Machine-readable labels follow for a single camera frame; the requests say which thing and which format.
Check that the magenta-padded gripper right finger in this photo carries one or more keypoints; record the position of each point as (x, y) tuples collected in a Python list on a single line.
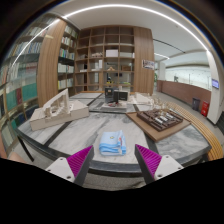
[(149, 160)]

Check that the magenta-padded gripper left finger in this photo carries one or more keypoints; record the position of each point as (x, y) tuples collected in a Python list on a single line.
[(80, 161)]

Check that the light blue printed towel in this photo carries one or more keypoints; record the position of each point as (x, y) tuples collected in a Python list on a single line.
[(112, 143)]

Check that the dark model on wooden board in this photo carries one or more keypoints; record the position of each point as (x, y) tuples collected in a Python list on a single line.
[(160, 121)]

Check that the small white architectural model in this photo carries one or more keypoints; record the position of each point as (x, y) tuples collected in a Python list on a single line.
[(143, 99)]

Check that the curved wooden slatted bench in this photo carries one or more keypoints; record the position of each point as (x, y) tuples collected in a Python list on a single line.
[(206, 133)]

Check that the grey flat model base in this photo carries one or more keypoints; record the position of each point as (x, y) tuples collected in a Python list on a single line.
[(114, 106)]

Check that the black bin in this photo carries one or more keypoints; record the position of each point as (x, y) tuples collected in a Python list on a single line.
[(196, 104)]

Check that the large bookcase with books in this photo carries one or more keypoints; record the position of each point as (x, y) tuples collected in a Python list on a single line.
[(16, 96)]

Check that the dark shelf unit with books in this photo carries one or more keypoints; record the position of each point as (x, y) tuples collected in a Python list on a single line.
[(66, 63)]

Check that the open wooden shelf unit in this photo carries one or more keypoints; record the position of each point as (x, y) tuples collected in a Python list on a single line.
[(105, 60)]

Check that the wall poster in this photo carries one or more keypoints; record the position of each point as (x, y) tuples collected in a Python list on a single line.
[(148, 64)]

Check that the wall screen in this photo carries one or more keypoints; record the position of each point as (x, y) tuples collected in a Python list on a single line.
[(215, 83)]

